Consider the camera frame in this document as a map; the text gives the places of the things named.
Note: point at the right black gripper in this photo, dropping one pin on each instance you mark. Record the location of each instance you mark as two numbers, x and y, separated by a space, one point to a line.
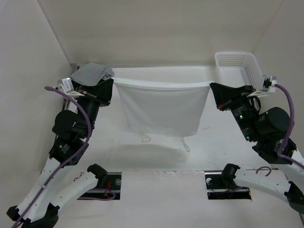
223 95

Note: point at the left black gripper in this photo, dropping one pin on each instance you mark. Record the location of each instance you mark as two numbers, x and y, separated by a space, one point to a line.
101 93

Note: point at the white tank top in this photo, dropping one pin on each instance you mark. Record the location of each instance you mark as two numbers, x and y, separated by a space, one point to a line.
163 108

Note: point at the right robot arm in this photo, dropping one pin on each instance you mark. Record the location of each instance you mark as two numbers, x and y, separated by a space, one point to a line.
270 131

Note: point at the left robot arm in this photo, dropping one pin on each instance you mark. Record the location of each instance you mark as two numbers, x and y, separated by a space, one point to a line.
42 205

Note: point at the folded grey tank top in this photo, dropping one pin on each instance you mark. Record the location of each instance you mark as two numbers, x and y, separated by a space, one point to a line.
91 74

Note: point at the white plastic basket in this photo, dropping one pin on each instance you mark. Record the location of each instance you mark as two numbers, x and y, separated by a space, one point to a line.
236 69

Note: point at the metal table edge rail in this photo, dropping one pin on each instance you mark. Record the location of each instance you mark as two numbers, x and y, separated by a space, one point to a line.
66 103

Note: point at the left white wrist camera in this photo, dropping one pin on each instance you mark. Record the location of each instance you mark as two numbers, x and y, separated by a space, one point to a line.
65 85

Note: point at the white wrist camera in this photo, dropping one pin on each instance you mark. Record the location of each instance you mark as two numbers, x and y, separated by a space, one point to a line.
264 86
65 85

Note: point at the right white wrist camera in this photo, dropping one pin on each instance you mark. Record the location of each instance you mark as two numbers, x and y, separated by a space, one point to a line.
264 86

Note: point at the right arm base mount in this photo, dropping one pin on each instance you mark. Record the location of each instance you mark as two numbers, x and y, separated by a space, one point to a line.
217 189

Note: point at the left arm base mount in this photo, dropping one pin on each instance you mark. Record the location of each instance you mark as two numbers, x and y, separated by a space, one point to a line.
107 189

